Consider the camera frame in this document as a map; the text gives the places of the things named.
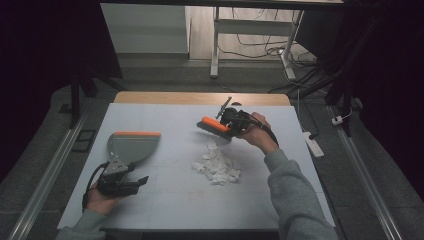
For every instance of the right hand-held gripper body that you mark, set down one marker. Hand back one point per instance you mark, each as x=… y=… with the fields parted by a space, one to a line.
x=238 y=120

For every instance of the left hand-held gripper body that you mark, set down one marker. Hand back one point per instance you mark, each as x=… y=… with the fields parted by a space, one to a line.
x=115 y=168

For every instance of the grey dustpan with orange edge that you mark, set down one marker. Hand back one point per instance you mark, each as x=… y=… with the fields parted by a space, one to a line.
x=133 y=146

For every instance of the orange brush with grey bristles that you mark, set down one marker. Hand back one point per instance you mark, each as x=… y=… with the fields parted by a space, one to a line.
x=213 y=126

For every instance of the white paper scraps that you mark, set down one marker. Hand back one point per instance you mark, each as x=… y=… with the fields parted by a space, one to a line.
x=218 y=168

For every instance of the person's right hand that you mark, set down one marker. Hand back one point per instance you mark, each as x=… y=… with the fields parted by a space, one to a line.
x=261 y=135

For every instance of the person's left hand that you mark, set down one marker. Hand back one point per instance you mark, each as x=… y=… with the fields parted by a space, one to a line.
x=101 y=201

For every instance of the pale table mat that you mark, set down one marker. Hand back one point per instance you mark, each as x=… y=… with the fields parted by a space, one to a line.
x=166 y=206

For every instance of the white power strip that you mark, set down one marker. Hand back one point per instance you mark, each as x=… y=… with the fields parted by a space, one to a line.
x=313 y=144

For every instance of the black metal stand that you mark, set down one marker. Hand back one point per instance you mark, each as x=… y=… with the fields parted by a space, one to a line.
x=343 y=90
x=75 y=96

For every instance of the small white plug adapter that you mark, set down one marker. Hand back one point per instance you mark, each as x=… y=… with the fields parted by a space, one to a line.
x=337 y=120

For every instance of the white cabinet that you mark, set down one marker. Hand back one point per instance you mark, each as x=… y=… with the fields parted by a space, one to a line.
x=146 y=28

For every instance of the black curtain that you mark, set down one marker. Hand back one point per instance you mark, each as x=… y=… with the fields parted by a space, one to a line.
x=393 y=83
x=36 y=60

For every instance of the black rectangular floor frame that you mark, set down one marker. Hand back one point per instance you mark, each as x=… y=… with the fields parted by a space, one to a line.
x=85 y=140

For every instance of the aluminium floor rail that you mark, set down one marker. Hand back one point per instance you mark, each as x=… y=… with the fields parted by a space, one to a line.
x=46 y=176
x=366 y=173

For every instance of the white desk frame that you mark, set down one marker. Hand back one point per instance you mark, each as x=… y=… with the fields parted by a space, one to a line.
x=250 y=27

